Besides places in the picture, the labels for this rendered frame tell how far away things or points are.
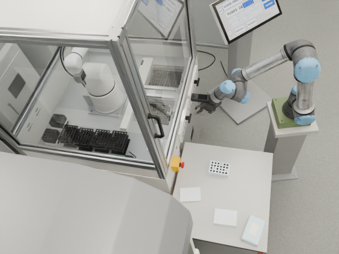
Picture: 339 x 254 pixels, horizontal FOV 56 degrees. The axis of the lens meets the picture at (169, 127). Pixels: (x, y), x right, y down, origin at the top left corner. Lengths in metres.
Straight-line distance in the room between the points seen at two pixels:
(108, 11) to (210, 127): 2.14
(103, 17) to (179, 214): 0.72
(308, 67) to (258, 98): 1.69
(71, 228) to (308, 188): 2.28
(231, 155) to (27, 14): 1.43
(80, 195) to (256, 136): 2.31
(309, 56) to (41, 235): 1.37
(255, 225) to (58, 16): 1.43
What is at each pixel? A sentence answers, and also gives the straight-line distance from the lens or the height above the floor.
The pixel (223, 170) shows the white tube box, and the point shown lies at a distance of 2.05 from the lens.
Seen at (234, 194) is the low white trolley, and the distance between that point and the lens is 2.01.
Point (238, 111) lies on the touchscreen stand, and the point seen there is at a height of 0.04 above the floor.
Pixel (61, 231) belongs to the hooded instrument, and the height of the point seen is 1.77.
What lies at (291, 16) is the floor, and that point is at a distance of 4.29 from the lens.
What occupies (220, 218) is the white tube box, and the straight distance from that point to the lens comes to 1.90.
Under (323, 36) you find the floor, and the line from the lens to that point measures 4.09.
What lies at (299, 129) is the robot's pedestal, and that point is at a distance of 2.28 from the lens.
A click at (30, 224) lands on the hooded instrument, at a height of 1.78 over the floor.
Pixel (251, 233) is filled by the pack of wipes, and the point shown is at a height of 0.81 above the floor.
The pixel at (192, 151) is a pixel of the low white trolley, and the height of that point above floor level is 0.76.
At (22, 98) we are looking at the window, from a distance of 1.59.
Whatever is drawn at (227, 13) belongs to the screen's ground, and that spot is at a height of 1.11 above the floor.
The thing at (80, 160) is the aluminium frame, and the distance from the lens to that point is 1.96.
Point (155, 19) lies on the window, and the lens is 1.44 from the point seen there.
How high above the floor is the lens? 2.63
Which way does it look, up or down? 56 degrees down
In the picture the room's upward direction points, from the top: 14 degrees counter-clockwise
